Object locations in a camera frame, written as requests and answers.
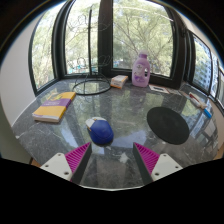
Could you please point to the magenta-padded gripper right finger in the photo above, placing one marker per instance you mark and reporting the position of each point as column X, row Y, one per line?
column 164, row 164

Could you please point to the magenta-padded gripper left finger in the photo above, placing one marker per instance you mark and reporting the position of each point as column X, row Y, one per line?
column 60, row 164

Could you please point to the blue and white computer mouse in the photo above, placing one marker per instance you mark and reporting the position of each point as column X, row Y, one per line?
column 101, row 131

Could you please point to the round black mouse pad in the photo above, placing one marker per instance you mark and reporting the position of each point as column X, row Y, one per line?
column 168, row 125

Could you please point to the yellow and purple book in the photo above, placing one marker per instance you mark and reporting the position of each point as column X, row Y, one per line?
column 53, row 108

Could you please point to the small blue box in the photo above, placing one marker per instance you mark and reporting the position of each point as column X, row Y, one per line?
column 207, row 113

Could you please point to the long white red box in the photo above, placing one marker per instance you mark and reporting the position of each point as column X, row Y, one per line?
column 197, row 100

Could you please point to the white card with dark print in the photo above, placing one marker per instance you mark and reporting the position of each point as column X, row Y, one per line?
column 158, row 88

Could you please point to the small orange white box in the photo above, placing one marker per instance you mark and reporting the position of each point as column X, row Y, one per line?
column 119, row 81

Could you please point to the purple detergent bottle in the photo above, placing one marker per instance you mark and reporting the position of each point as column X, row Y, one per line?
column 141, row 71

